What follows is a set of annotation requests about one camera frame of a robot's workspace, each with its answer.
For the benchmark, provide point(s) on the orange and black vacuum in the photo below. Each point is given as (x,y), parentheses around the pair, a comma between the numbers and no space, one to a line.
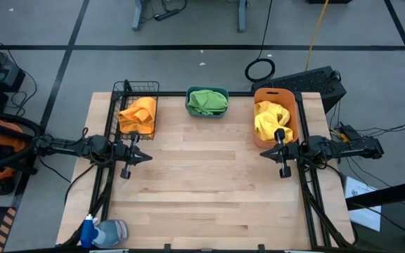
(2,140)

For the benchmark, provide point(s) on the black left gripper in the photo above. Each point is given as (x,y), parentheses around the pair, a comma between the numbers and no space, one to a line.
(123,154)

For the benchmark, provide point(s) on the grey desk leg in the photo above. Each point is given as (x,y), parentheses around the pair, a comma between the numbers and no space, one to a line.
(137,17)
(242,17)

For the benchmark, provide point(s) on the black metal beam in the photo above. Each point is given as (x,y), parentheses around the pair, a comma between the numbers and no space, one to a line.
(392,193)

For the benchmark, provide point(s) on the black perforated computer case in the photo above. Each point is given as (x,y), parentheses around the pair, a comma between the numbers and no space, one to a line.
(304,82)

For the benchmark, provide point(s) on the black power adapter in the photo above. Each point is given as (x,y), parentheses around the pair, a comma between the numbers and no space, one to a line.
(347,131)

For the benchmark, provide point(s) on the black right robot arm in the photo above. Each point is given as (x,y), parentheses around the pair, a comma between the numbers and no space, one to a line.
(346,147)

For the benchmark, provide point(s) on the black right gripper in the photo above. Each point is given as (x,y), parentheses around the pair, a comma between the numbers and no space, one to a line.
(292,152)

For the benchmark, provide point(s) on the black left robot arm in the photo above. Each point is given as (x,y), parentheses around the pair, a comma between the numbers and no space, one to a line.
(69,145)

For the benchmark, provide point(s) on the yellow microfiber towel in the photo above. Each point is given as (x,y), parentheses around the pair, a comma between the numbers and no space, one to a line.
(269,123)

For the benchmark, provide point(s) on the teal plastic basket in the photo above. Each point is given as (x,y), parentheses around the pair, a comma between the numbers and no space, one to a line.
(207,116)

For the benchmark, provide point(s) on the green microfiber towel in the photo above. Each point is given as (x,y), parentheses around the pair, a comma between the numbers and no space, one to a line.
(206,102)

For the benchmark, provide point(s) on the blue-headed clear spray bottle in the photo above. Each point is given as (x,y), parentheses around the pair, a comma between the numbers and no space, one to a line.
(112,232)

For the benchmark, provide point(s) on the white paper sheet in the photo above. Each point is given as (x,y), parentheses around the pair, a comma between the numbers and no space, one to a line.
(359,188)

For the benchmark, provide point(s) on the orange plastic basket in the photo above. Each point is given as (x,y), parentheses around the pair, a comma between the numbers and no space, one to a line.
(290,105)

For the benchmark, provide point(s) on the black power strip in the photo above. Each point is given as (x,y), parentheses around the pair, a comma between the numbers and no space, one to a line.
(167,14)

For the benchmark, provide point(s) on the orange microfiber towel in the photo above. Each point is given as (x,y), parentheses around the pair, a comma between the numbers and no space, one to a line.
(139,116)

